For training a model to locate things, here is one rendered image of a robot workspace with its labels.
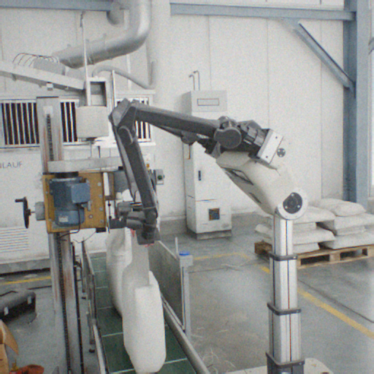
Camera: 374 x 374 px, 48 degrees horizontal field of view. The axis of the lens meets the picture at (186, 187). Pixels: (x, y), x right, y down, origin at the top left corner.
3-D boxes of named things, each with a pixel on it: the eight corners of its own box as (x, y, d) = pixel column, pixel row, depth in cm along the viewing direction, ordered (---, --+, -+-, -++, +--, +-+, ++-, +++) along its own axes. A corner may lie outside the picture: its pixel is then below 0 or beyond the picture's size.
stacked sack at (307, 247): (321, 251, 483) (321, 241, 482) (287, 256, 471) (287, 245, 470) (291, 239, 546) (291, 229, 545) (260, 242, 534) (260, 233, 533)
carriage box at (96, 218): (107, 227, 238) (104, 172, 234) (44, 234, 228) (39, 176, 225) (103, 219, 261) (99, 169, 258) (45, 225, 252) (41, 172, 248)
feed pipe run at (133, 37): (161, 84, 458) (154, -51, 442) (110, 84, 443) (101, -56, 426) (133, 100, 634) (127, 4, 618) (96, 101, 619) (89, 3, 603)
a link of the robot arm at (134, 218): (156, 214, 170) (157, 201, 178) (128, 210, 169) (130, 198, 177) (152, 237, 177) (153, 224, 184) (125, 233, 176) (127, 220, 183)
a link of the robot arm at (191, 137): (118, 91, 198) (116, 96, 207) (108, 118, 196) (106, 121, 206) (203, 130, 210) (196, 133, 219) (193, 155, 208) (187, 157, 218)
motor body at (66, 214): (86, 226, 215) (82, 177, 212) (55, 229, 211) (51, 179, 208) (85, 220, 230) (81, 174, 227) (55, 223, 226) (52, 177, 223)
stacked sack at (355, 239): (382, 246, 500) (382, 234, 498) (333, 253, 481) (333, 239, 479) (357, 238, 540) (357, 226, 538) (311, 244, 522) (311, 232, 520)
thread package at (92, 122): (111, 138, 215) (109, 104, 213) (77, 139, 210) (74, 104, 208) (107, 138, 230) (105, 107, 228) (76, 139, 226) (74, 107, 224)
